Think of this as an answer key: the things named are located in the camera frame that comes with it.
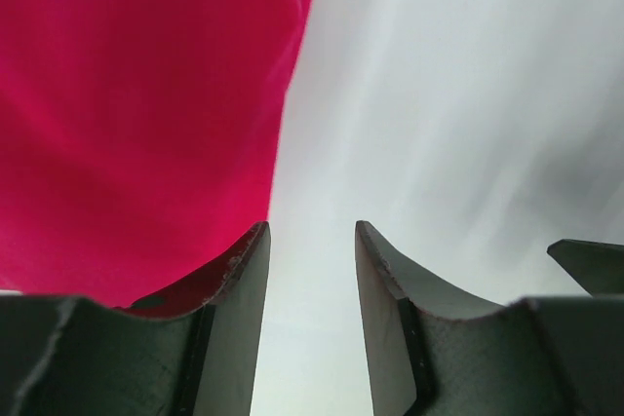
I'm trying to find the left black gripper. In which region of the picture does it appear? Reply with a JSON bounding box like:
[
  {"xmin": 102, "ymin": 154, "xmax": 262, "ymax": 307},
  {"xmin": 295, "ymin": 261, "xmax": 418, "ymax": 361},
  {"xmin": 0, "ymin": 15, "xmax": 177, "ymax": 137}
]
[{"xmin": 355, "ymin": 221, "xmax": 624, "ymax": 415}]

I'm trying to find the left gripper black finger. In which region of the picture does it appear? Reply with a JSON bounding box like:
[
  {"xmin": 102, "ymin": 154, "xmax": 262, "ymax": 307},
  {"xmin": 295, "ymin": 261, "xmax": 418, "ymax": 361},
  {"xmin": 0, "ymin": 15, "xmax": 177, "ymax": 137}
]
[{"xmin": 1, "ymin": 222, "xmax": 270, "ymax": 416}]

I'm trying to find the red t shirt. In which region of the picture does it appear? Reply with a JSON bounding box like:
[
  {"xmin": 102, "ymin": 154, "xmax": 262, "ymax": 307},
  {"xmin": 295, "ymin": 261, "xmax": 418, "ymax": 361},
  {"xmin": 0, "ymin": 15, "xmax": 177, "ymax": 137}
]
[{"xmin": 1, "ymin": 0, "xmax": 311, "ymax": 306}]

